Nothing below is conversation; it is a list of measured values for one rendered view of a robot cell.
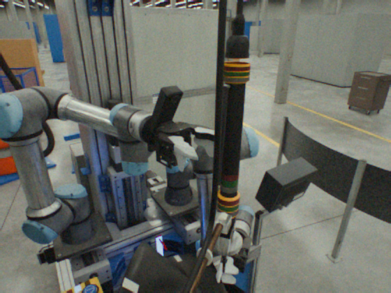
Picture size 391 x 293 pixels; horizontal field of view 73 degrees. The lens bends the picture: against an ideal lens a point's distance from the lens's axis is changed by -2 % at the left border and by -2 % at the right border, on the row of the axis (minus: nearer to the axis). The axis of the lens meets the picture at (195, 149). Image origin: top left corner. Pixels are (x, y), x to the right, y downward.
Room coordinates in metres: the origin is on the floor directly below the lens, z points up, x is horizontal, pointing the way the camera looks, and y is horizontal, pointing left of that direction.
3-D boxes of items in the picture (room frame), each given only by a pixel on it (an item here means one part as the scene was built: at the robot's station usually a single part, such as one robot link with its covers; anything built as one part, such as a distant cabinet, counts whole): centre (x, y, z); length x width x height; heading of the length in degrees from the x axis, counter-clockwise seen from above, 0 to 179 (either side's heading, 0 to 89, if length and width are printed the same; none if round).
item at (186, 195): (1.17, 0.09, 1.09); 0.15 x 0.15 x 0.10
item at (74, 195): (0.90, 0.51, 1.20); 0.13 x 0.12 x 0.14; 165
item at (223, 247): (0.42, -0.06, 1.49); 0.09 x 0.07 x 0.10; 159
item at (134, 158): (0.69, 0.17, 1.53); 0.11 x 0.08 x 0.11; 165
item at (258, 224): (1.02, -0.30, 0.96); 0.03 x 0.03 x 0.20; 34
